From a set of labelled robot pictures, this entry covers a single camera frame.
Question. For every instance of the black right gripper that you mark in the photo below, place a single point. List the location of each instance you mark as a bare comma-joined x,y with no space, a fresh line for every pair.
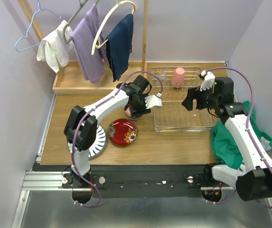
195,93

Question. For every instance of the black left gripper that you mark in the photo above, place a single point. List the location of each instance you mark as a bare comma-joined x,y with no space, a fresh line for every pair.
137,110

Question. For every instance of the red white patterned bowl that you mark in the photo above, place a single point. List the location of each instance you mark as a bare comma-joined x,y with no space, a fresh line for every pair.
128,114

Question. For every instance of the red floral plate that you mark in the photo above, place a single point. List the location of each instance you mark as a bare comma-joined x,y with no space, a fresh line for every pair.
122,132

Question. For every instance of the pink cup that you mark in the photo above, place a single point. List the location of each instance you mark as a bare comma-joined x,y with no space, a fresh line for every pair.
178,78

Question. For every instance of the clear drinking glass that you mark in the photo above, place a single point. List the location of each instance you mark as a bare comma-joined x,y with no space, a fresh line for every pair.
163,78

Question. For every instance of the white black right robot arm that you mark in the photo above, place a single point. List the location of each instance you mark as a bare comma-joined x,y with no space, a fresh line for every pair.
255,181

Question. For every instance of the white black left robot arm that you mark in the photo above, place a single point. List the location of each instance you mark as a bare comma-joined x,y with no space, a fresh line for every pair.
83,131

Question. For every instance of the wooden clothes rack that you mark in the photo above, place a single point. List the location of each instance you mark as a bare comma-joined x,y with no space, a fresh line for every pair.
69,80

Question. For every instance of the white blue striped plate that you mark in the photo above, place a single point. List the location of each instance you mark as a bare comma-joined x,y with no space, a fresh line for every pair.
97,147

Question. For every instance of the purple cloth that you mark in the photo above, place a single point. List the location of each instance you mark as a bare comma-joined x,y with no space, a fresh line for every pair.
92,66

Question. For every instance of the green cloth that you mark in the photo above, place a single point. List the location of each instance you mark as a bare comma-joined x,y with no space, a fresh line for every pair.
224,147

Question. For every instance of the navy blue cloth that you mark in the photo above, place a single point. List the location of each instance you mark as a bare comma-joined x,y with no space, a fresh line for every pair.
119,46

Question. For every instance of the white cloth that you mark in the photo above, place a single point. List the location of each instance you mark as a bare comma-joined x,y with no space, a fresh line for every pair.
53,50

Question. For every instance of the grey hanger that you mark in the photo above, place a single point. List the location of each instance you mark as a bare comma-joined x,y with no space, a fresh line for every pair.
76,17

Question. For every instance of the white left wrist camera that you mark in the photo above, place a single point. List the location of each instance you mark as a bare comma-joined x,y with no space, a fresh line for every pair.
153,101

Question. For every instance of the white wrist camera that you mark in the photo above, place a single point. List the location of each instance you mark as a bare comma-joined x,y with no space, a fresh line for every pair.
208,80
153,101

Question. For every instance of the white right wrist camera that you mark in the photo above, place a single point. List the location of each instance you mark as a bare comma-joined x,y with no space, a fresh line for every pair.
208,80

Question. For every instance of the metal wire dish rack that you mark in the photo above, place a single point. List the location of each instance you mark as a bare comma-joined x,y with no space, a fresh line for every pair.
172,116

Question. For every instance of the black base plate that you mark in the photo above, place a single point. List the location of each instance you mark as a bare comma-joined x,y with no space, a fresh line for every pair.
140,181

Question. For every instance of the aluminium rail frame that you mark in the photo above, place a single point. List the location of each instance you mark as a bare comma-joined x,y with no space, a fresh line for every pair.
44,203

